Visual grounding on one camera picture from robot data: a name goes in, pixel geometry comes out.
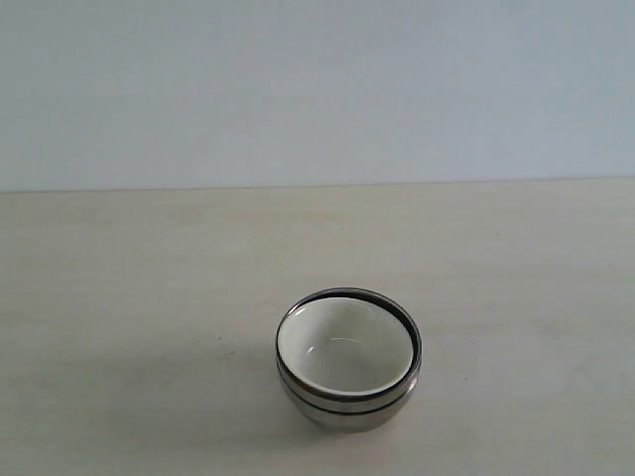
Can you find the white floral ceramic bowl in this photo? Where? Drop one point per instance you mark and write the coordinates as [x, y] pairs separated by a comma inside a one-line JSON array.
[[346, 346]]

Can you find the patterned steel bowl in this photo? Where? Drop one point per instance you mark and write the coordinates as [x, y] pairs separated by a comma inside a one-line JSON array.
[[332, 402]]

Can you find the large plain steel bowl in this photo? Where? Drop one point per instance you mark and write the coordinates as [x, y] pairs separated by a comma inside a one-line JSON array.
[[349, 422]]

